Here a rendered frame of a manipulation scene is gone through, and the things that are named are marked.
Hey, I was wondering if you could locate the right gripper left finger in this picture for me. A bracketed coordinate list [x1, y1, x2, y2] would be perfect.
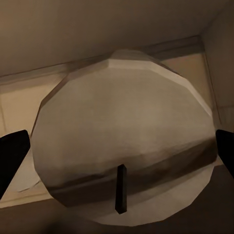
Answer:
[0, 129, 31, 200]

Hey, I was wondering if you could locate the pillar candle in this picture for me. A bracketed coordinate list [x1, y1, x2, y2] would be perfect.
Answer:
[30, 49, 218, 227]
[6, 147, 41, 192]

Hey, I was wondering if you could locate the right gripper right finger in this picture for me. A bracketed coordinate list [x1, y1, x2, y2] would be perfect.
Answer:
[216, 129, 234, 178]

